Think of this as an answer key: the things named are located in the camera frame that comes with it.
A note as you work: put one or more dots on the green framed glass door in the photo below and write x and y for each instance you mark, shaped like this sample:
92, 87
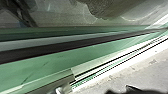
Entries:
50, 63

